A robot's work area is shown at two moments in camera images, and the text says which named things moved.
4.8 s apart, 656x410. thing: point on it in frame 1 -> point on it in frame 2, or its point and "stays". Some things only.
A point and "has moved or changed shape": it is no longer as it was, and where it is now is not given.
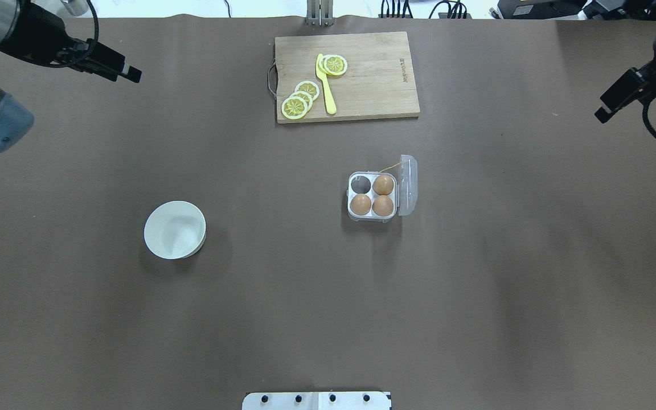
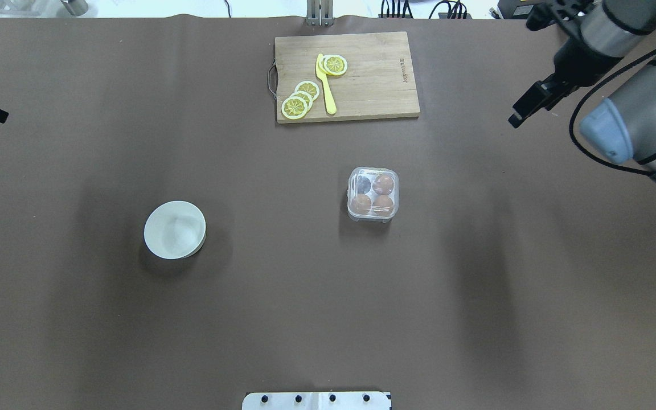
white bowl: [175, 229] stays
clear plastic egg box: [378, 196] has moved or changed shape
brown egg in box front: [382, 205] stays
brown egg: [360, 204] stays
